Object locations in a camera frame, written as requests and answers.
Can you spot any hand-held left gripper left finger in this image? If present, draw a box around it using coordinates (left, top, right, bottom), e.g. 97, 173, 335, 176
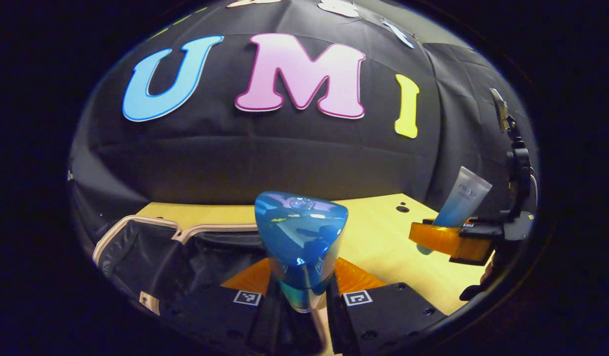
159, 257, 291, 356

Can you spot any blue skin care bottle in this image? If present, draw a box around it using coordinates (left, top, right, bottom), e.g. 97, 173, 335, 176
254, 191, 349, 313

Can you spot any white blue skin care tube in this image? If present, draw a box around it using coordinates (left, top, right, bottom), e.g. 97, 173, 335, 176
416, 166, 493, 256

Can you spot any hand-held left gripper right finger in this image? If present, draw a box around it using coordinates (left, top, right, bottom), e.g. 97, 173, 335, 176
326, 257, 447, 356

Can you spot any black backdrop cloth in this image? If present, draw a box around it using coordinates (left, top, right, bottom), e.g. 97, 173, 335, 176
67, 0, 540, 248

